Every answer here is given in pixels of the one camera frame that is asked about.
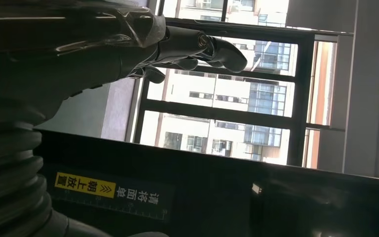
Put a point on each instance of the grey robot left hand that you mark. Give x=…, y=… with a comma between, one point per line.
x=62, y=49

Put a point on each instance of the building outside window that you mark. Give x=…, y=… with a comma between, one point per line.
x=189, y=88

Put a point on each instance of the yellow and black column label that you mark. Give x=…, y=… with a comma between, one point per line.
x=111, y=193

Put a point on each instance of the black scanner column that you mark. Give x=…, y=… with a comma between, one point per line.
x=225, y=196

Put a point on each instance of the black window frame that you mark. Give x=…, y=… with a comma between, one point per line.
x=299, y=98

